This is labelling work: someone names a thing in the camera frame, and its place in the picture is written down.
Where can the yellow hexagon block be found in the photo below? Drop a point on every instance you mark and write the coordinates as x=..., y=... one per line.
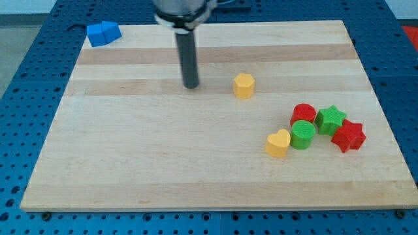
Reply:
x=243, y=86

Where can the yellow heart block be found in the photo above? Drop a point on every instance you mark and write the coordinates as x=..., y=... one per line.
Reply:
x=277, y=144

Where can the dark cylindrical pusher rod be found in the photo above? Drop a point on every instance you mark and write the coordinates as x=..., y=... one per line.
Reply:
x=188, y=59

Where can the wooden board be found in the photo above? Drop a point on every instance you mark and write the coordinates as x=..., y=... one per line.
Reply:
x=129, y=137

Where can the red cylinder block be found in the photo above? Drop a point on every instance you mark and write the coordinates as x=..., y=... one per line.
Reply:
x=304, y=112

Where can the green cylinder block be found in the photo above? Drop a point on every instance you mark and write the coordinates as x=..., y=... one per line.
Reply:
x=302, y=134

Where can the green star block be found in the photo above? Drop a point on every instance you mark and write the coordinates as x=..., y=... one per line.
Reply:
x=328, y=120

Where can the blue pentagon block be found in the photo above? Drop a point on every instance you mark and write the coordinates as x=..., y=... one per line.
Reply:
x=111, y=31

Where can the blue cube block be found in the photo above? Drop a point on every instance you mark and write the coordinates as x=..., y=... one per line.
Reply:
x=95, y=35

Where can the red star block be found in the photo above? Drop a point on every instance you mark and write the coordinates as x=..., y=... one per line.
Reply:
x=349, y=136

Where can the red object at edge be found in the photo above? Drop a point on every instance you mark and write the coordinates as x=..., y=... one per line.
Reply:
x=412, y=34

